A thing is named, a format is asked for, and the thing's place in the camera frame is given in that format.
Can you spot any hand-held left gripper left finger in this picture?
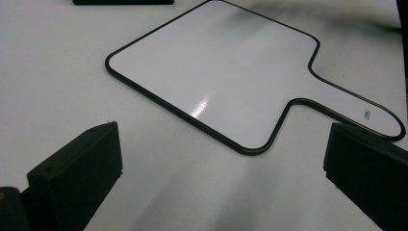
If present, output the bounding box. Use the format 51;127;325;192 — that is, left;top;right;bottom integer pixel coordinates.
20;120;124;231

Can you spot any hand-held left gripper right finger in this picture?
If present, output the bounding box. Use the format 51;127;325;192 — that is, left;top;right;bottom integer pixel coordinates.
322;122;408;231

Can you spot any white paddle whiteboard black rim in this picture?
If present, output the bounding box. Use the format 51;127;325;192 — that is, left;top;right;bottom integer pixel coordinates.
104;0;407;157

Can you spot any black whiteboard eraser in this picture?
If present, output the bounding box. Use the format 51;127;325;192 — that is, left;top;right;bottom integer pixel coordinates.
72;0;175;6

